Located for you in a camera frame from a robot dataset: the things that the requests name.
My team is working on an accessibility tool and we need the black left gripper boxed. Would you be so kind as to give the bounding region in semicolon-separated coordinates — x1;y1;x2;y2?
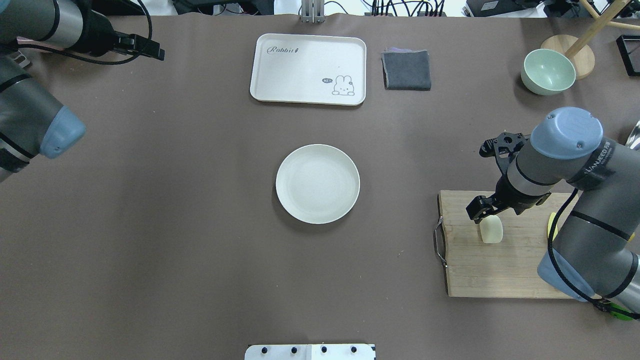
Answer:
80;13;165;61

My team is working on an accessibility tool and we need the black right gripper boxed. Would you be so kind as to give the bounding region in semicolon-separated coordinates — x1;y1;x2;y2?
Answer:
466;175;551;223

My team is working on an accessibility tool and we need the white steamed bun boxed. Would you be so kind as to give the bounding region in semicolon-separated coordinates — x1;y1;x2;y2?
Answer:
478;215;504;244

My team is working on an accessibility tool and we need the cream round plate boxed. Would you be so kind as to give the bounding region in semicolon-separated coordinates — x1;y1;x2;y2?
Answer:
275;144;361;224

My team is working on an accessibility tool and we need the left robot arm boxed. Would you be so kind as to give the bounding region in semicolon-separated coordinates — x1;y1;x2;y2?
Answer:
0;0;165;181

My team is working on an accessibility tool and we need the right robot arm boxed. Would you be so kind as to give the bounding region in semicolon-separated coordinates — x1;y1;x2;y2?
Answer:
466;106;640;321

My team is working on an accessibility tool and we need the cream rabbit tray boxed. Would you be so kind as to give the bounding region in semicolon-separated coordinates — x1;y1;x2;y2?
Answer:
249;33;367;106

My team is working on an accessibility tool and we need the dark framed tray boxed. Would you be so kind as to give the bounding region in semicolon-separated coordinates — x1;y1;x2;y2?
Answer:
615;34;640;76

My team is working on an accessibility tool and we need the bamboo cutting board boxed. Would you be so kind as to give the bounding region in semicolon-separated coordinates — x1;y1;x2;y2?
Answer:
433;190;569;299

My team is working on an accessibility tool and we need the yellow plastic knife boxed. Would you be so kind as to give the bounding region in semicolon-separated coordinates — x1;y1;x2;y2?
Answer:
546;212;558;241

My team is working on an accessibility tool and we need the light green bowl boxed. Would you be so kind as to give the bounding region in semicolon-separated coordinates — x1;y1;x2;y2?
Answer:
520;48;578;96

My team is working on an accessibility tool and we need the folded grey cloth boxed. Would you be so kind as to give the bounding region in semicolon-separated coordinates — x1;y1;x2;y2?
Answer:
381;47;432;91

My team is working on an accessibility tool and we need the metal scoop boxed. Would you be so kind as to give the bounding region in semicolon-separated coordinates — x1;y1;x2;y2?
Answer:
625;120;640;151

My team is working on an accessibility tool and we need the green lime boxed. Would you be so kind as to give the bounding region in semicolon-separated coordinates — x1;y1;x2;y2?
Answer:
607;301;636;321

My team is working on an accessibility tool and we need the wooden mug tree stand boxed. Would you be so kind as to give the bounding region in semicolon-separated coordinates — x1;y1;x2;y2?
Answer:
541;0;639;80

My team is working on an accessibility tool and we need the aluminium frame post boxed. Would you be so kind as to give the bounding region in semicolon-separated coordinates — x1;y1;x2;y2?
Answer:
299;0;326;24

